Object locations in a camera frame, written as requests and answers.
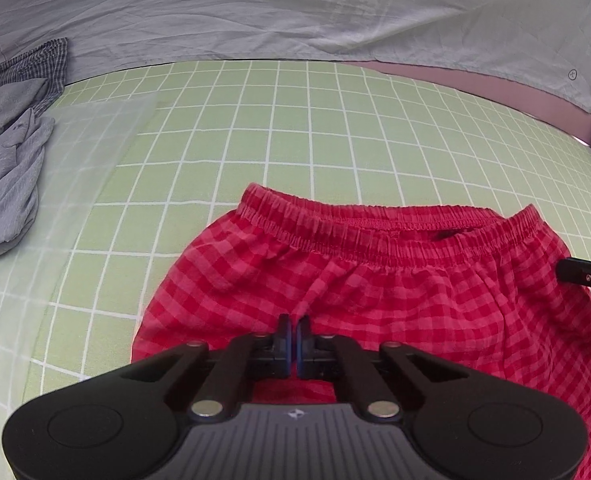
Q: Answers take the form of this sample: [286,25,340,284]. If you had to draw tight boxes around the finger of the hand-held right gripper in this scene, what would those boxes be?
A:
[555,256,591,307]

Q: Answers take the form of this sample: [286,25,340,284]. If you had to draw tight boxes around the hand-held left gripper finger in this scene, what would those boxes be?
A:
[295,314,472,420]
[120,313,294,419]

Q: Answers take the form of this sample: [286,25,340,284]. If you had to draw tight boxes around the red checked shorts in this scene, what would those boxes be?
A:
[132,182,591,480]

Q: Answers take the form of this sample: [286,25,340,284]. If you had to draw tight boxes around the pink mattress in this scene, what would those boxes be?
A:
[360,59,591,147]

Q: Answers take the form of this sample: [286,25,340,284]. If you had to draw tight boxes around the green grid mat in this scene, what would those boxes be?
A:
[0,60,591,480]

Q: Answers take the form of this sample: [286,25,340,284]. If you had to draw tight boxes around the grey garment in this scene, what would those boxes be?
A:
[0,79,56,274]

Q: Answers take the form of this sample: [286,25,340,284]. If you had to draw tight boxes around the grey bed sheet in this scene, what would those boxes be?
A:
[0,0,591,117]

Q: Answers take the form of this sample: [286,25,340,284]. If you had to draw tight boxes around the blue plaid garment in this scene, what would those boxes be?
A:
[0,37,69,113]

